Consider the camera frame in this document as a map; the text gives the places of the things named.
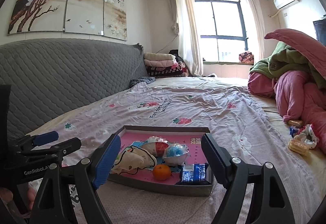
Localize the wrapped biscuit snacks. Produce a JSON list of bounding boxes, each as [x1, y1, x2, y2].
[[287, 120, 319, 157]]

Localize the left white curtain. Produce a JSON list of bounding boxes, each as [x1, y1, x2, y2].
[[176, 0, 203, 77]]

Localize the right white curtain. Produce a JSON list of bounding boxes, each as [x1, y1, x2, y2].
[[247, 0, 265, 64]]

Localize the pink quilt pile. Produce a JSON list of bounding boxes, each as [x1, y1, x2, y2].
[[248, 70, 325, 152]]

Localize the black wall television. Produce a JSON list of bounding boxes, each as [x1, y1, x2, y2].
[[313, 19, 326, 45]]

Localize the flower wall painting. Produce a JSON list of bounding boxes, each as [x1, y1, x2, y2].
[[8, 0, 127, 41]]

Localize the stack of folded blankets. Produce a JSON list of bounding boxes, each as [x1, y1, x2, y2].
[[144, 53, 189, 78]]

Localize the dark framed window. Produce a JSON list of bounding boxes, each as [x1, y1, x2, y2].
[[195, 0, 248, 63]]

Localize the person's left hand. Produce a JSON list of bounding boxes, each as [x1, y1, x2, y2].
[[1, 183, 37, 211]]

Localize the red white snack bag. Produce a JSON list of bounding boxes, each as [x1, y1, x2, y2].
[[140, 136, 170, 157]]

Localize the grey quilted headboard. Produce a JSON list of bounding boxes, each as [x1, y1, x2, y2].
[[1, 38, 147, 141]]

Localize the pink quilted pillow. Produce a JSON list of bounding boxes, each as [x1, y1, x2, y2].
[[264, 28, 326, 79]]

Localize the green blanket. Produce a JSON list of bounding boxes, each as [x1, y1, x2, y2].
[[249, 42, 325, 89]]

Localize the white curtain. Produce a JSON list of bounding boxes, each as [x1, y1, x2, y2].
[[247, 0, 265, 64], [176, 0, 203, 77]]

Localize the blue snack packet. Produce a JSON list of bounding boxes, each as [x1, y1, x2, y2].
[[177, 163, 212, 185]]

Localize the grey shallow cardboard box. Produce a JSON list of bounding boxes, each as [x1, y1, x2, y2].
[[108, 126, 214, 197]]

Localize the patterned bag on sill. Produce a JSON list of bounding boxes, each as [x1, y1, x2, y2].
[[239, 52, 254, 64]]

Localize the red blue snack bag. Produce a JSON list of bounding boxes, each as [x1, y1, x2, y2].
[[162, 143, 189, 166]]

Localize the pink strawberry bedsheet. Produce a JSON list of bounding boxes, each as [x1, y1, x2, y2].
[[35, 78, 320, 223]]

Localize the small orange mandarin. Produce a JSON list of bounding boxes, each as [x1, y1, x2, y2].
[[152, 164, 171, 181]]

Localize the beige organza scrunchie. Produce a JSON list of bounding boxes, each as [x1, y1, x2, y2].
[[110, 145, 157, 175]]

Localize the dark cloth by headboard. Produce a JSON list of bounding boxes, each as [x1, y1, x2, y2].
[[129, 77, 155, 88]]

